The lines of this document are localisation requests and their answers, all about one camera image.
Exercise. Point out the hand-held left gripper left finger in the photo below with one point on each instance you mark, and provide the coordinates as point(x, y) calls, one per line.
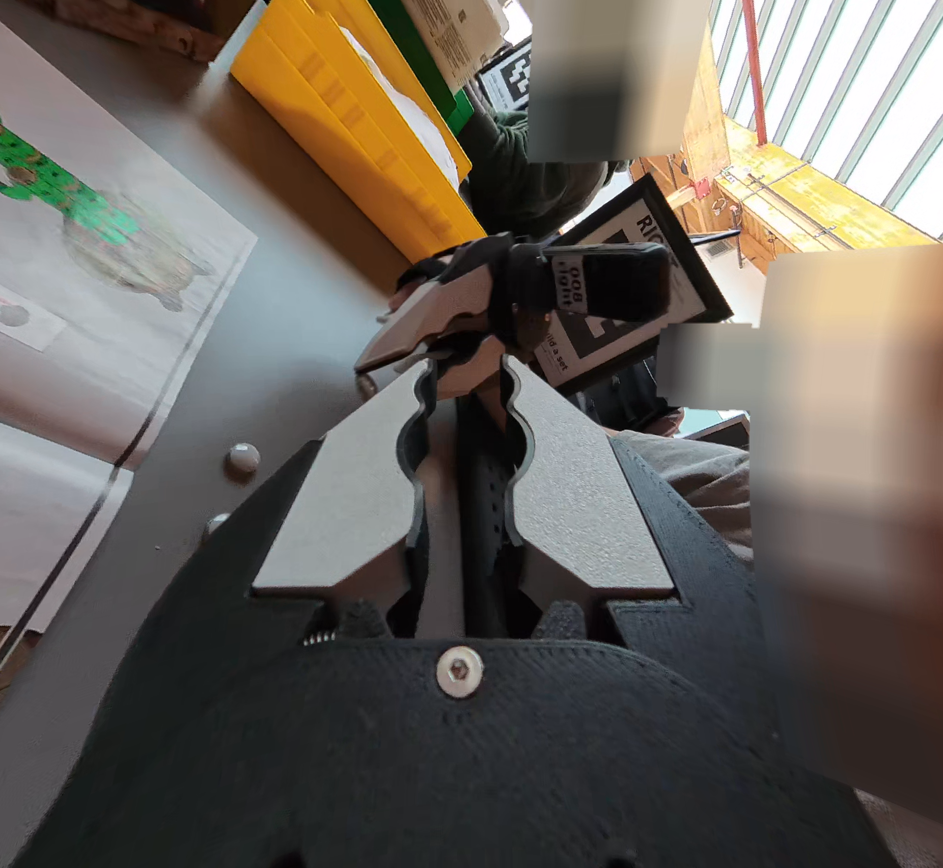
point(346, 507)

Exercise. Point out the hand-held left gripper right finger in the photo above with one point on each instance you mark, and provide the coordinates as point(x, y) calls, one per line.
point(589, 507)

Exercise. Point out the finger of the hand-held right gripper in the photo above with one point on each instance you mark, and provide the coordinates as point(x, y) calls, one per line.
point(475, 367)
point(435, 308)

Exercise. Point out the scattered grey lego studs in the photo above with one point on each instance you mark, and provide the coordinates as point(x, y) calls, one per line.
point(241, 459)

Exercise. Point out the white lego instruction booklet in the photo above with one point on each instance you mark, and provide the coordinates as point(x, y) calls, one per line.
point(110, 330)

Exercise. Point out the person's right hand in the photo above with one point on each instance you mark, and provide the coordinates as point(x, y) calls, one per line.
point(411, 296)

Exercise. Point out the black framed marker sign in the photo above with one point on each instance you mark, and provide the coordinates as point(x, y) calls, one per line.
point(663, 220)

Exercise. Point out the black perforated pad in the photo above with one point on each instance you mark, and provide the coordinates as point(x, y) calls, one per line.
point(486, 500)

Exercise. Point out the white paper sheet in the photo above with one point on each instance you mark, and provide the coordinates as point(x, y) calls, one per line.
point(398, 102)

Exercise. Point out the yellow plastic bin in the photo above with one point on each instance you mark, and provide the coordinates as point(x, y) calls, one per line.
point(324, 109)

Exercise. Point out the small marker sign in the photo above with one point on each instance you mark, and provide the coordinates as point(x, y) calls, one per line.
point(510, 76)

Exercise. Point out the red ceiling pipe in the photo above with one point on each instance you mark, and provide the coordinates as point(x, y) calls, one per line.
point(751, 36)

